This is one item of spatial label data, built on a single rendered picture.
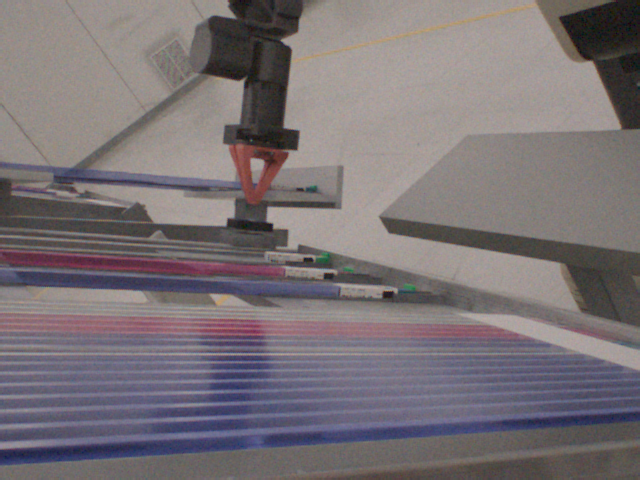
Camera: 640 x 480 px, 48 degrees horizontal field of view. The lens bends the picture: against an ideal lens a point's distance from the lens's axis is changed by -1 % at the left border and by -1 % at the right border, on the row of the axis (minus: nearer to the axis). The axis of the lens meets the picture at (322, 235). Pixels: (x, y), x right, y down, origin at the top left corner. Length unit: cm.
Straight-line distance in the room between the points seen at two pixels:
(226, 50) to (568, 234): 47
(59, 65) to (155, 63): 104
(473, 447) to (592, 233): 69
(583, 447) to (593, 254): 64
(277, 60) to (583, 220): 43
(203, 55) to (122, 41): 768
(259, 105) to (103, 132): 754
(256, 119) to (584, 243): 42
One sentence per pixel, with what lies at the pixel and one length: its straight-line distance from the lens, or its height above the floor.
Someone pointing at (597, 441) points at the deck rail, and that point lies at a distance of 29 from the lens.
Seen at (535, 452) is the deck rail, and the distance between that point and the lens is 26.
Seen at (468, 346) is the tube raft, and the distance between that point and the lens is 43.
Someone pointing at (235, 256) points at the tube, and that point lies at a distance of 83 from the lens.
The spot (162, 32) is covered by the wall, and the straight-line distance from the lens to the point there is 871.
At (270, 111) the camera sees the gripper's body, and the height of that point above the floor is 90.
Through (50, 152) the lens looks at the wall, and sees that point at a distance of 834.
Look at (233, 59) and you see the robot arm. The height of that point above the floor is 98.
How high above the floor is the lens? 109
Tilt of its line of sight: 22 degrees down
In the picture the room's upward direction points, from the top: 34 degrees counter-clockwise
